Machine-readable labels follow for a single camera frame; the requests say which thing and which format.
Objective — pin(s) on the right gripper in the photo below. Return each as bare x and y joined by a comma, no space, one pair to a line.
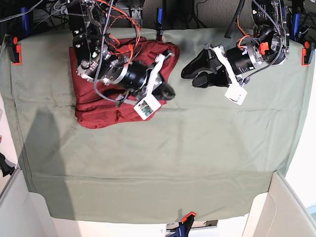
135,77

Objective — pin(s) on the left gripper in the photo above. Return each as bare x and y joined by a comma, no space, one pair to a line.
241,61

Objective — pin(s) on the red long-sleeve shirt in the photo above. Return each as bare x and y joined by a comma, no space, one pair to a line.
94,112

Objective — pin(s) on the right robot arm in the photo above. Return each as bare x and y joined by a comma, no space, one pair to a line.
95,47

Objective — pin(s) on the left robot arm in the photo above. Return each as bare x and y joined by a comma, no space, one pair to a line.
267,46

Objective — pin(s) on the blue clamp top edge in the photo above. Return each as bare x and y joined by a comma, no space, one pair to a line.
159,24

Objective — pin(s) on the blue clamp edge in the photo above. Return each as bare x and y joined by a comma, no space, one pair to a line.
184,226
159,24

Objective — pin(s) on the black power supply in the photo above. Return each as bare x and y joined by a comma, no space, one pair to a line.
177,14

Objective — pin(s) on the green table cloth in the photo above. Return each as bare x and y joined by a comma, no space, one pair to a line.
200,152

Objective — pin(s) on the orange black clamp right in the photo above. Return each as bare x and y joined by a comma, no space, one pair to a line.
307,53

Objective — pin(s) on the orange black clamp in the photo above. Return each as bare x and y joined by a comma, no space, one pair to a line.
14,49
307,53

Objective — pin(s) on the blue clamp far right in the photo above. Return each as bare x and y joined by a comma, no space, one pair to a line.
294,26

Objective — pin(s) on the blue clamp bottom edge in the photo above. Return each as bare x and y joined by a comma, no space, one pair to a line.
184,226

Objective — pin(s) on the orange black clamp left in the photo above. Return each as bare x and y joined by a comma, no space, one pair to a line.
14,49

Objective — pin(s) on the white bin right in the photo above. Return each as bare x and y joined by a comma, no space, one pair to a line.
279,213

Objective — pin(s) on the white bin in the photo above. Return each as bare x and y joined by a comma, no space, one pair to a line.
23,213
279,213

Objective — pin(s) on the blue clamp far left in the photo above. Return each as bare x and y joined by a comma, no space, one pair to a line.
25,21

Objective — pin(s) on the black clamp left edge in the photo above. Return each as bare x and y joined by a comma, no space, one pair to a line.
4,167

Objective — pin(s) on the white bin left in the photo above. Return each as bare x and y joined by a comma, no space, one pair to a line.
23,213

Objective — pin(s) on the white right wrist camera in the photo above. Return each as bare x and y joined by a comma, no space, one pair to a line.
147,106

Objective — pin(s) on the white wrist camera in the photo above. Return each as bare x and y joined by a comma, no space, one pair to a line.
147,106
236,94

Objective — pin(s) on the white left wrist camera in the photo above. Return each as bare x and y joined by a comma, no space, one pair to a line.
236,94

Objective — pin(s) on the metal table leg bracket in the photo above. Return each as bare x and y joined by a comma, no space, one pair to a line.
136,11

